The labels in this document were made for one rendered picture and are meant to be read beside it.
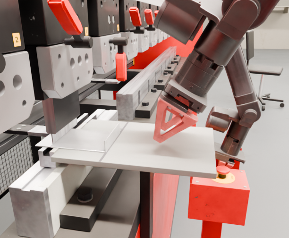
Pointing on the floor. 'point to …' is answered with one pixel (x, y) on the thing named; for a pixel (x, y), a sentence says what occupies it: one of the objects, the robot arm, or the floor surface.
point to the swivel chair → (275, 71)
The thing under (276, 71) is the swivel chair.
